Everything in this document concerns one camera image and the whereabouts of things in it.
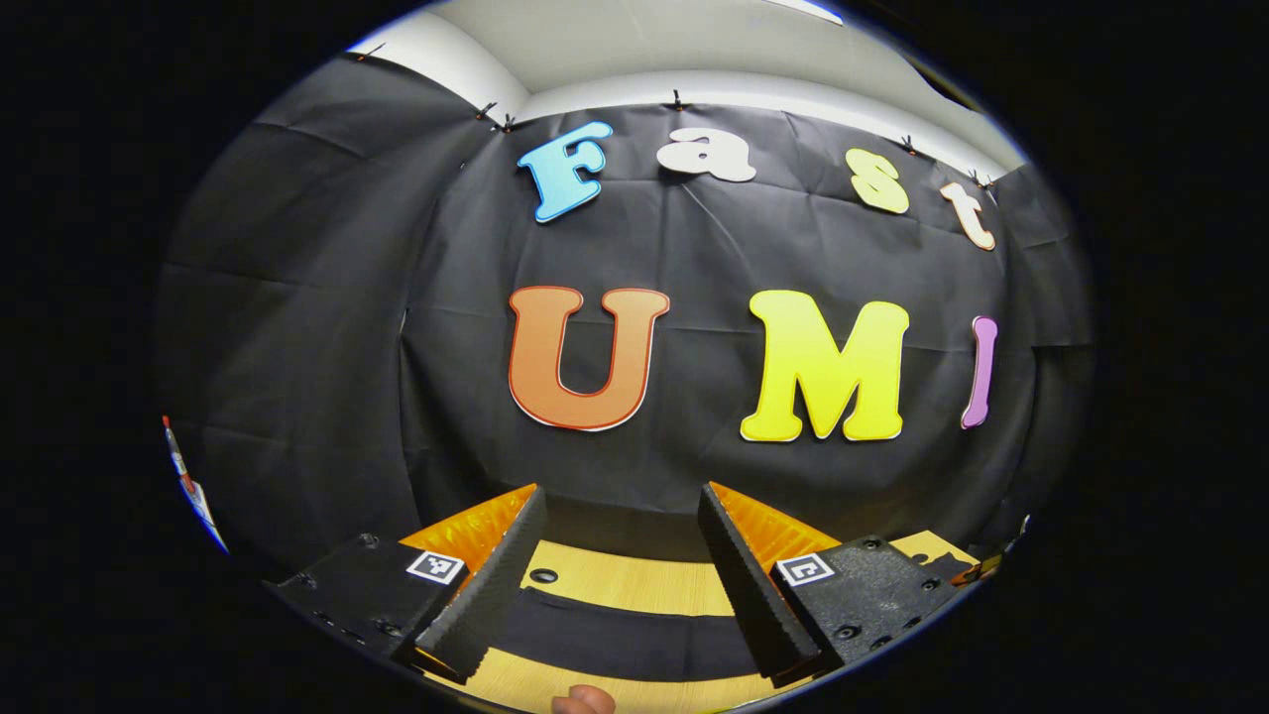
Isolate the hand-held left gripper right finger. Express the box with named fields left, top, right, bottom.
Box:
left=697, top=482, right=963, bottom=689

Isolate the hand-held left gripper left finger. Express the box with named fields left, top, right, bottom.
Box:
left=264, top=483, right=549, bottom=685

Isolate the black backdrop cloth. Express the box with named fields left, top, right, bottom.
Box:
left=157, top=55, right=1092, bottom=576

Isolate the red and white strip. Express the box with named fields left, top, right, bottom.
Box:
left=161, top=415, right=230, bottom=553

